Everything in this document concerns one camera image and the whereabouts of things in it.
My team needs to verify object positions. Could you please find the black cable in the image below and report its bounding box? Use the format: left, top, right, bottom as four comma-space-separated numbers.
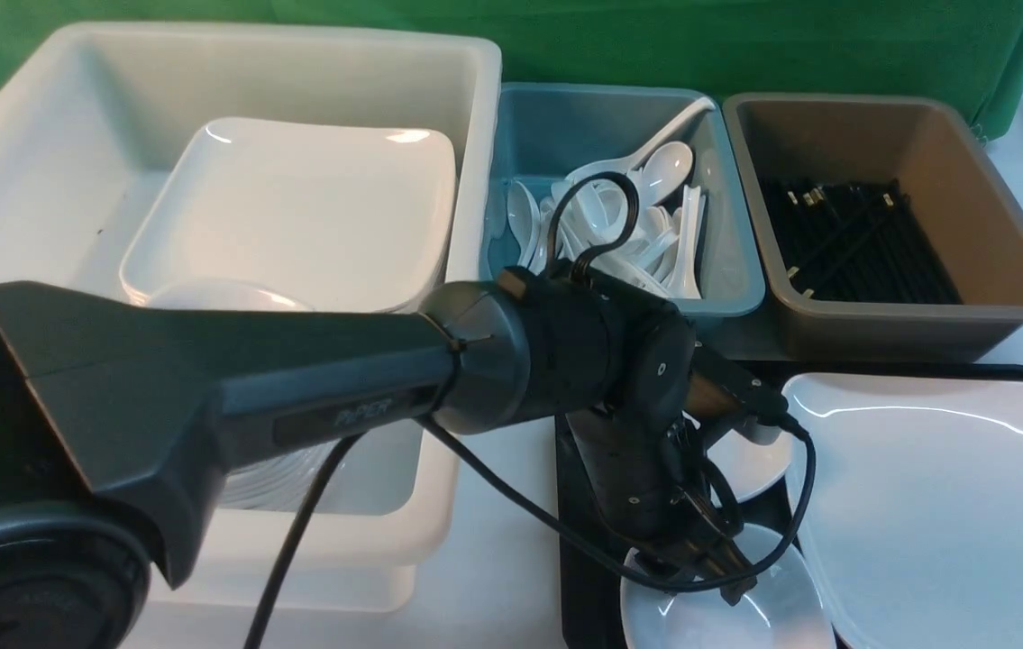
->
242, 171, 818, 649

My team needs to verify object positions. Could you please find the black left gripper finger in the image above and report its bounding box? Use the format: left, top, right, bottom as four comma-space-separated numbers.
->
700, 533, 757, 607

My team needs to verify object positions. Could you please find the stack of small white bowls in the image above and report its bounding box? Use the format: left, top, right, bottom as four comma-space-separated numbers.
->
142, 279, 333, 512

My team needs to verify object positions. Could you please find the black serving tray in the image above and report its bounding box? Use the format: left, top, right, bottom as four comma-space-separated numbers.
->
555, 359, 1023, 648

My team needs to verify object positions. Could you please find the brown plastic bin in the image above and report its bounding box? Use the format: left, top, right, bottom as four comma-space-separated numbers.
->
724, 92, 1023, 361

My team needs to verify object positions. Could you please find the blue plastic bin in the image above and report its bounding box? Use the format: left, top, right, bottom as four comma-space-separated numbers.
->
479, 83, 765, 333

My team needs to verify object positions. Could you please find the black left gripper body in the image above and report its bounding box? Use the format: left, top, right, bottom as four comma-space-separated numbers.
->
566, 343, 789, 578

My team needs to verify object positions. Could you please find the large white square plate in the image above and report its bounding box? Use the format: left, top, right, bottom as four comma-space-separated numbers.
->
783, 373, 1023, 648

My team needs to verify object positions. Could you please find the stack of white plates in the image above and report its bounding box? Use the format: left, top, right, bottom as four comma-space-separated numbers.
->
119, 116, 457, 312

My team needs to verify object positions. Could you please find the small white bowl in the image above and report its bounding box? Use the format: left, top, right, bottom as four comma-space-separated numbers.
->
621, 546, 836, 648
708, 430, 795, 504

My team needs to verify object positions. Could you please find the large white plastic tub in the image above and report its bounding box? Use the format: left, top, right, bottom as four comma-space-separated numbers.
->
0, 20, 504, 616

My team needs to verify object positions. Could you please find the pile of white spoons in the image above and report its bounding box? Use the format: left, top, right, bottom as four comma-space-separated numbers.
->
504, 96, 717, 299

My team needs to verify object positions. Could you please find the green cloth backdrop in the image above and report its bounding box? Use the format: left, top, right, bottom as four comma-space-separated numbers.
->
0, 1, 1023, 139

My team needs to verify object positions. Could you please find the pile of black chopsticks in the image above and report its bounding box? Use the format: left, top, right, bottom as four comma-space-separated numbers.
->
759, 178, 962, 306

